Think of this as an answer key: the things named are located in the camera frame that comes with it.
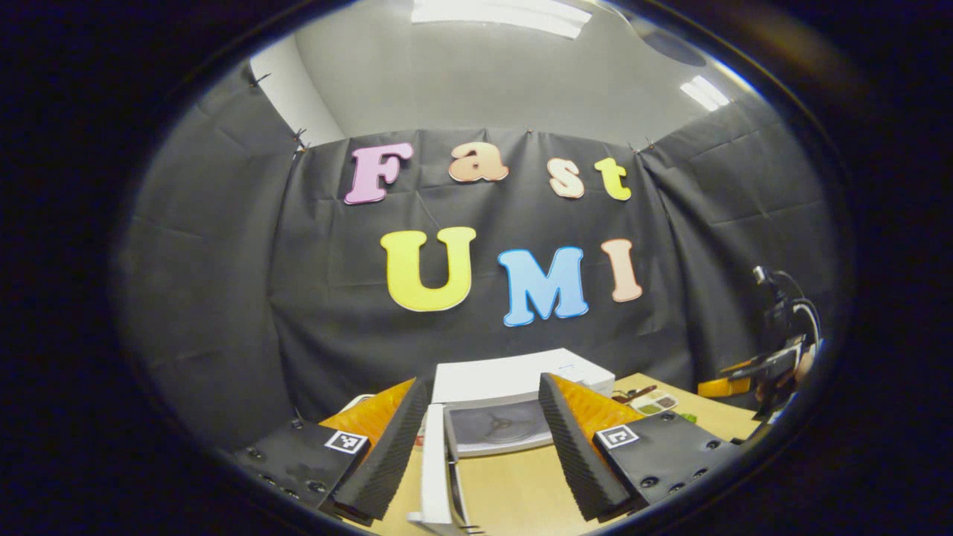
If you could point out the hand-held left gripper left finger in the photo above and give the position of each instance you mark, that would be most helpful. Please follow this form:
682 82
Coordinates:
394 454

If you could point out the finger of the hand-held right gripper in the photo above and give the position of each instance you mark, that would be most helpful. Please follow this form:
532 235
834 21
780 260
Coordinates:
726 387

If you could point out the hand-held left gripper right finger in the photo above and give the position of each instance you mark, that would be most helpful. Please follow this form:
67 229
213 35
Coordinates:
577 454

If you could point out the white microwave oven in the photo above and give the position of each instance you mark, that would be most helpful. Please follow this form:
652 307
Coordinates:
514 372

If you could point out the white compartment dish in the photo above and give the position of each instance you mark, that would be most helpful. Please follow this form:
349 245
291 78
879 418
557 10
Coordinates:
654 406

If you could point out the brown wooden spoon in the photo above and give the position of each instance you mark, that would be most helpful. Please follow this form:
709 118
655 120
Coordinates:
633 394

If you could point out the black backdrop cloth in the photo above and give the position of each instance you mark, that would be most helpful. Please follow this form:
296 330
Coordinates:
223 298

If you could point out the small ceiling light panel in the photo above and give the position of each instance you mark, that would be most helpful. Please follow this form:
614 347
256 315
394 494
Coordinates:
703 93

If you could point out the large ceiling light panel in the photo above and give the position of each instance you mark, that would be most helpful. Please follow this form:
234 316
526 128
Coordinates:
499 15

